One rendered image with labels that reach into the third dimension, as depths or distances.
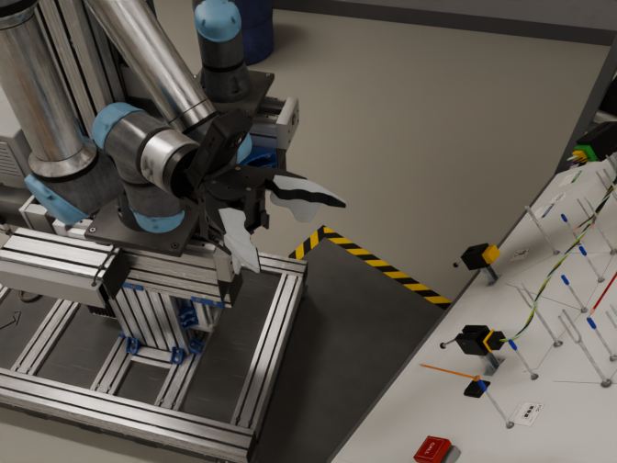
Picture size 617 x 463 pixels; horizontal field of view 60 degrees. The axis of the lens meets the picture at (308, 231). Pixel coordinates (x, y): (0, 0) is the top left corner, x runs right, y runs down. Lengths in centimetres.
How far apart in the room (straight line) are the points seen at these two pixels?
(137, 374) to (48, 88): 138
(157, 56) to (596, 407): 83
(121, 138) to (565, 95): 357
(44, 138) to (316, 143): 241
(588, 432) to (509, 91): 323
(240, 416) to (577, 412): 128
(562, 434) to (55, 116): 93
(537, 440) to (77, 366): 169
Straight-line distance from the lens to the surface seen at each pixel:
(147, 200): 79
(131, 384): 211
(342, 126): 339
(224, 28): 144
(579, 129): 186
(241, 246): 55
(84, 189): 104
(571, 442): 91
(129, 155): 72
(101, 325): 228
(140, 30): 86
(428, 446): 99
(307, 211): 66
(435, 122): 351
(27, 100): 95
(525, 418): 98
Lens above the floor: 201
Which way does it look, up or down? 48 degrees down
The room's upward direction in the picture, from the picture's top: straight up
